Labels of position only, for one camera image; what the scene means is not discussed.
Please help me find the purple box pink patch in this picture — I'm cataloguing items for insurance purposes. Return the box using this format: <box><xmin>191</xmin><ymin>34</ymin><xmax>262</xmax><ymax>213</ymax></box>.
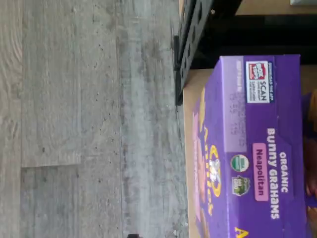
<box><xmin>192</xmin><ymin>54</ymin><xmax>313</xmax><ymax>238</ymax></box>

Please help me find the black metal shelf rack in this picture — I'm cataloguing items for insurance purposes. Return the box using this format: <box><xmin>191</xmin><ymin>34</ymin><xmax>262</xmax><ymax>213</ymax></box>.
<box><xmin>173</xmin><ymin>0</ymin><xmax>317</xmax><ymax>238</ymax></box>

